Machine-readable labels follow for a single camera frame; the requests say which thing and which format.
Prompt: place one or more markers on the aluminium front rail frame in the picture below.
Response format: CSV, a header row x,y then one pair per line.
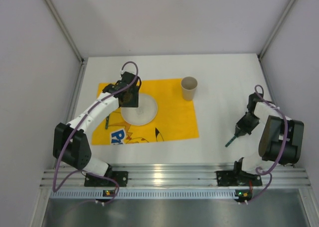
x,y
166,176

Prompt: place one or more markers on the fork with green handle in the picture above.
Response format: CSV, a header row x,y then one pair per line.
x,y
107,122

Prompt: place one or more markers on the cream round plate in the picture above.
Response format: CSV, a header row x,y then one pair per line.
x,y
143,114

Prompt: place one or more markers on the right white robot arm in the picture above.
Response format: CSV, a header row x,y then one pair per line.
x,y
281,140

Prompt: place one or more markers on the left aluminium corner post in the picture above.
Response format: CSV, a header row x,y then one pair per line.
x,y
65,32

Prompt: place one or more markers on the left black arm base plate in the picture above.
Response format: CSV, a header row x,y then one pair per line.
x,y
119,177

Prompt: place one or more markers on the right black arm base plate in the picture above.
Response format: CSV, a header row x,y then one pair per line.
x,y
237,179

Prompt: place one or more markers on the perforated metal cable strip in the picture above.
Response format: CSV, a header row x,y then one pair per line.
x,y
148,194

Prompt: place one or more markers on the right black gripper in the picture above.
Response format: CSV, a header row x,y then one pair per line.
x,y
239,131

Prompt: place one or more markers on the yellow printed cloth placemat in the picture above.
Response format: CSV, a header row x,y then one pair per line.
x,y
175,120

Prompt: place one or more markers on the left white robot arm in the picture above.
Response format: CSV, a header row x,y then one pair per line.
x,y
71,140

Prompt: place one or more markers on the aluminium corner post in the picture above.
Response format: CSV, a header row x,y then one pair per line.
x,y
65,32
288,7

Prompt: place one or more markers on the spoon with green handle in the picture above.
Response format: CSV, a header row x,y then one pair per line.
x,y
230,141

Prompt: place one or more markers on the right aluminium corner post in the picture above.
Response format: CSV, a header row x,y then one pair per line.
x,y
288,7

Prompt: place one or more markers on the beige paper cup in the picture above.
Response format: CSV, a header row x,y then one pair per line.
x,y
188,86

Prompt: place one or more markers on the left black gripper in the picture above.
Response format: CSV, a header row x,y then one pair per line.
x,y
131,100

